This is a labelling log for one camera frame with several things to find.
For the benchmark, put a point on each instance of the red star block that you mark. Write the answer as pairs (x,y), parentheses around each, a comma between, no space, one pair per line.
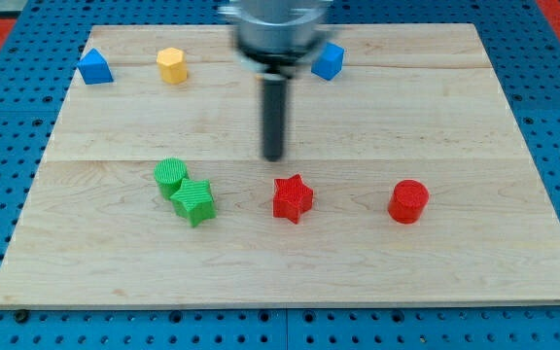
(292,198)

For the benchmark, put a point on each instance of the light wooden board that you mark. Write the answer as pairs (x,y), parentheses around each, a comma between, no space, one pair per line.
(412,101)

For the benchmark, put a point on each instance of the yellow hexagon block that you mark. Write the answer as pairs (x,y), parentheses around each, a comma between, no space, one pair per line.
(172,65)

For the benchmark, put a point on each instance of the blue triangular block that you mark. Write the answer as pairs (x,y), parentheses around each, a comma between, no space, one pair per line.
(94,68)

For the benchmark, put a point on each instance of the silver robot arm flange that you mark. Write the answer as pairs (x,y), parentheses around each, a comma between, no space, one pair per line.
(277,35)

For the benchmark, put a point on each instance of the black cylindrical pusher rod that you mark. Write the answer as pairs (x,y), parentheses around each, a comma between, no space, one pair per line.
(274,96)

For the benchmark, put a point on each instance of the red cylinder block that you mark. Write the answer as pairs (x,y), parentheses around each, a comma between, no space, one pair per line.
(408,201)

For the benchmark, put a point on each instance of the green star block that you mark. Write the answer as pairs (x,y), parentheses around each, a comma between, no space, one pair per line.
(194,201)

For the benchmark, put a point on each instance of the blue cube block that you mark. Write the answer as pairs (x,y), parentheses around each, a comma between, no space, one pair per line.
(329,63)

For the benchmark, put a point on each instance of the green cylinder block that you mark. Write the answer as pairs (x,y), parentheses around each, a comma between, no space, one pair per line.
(169,174)

